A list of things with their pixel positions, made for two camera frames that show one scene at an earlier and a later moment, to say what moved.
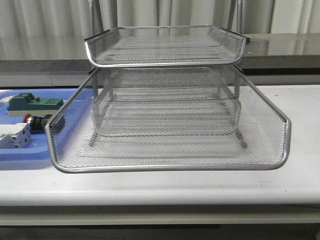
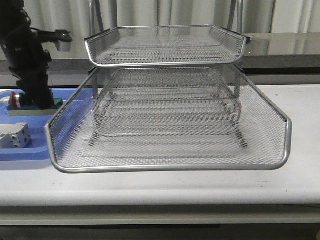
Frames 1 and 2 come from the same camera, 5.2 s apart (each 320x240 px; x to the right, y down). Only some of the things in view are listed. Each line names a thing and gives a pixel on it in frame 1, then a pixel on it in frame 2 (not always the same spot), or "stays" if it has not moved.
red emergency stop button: x=38 y=123 -> x=13 y=106
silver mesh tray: x=165 y=119 stays
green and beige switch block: x=26 y=103 stays
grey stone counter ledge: x=270 y=53 stays
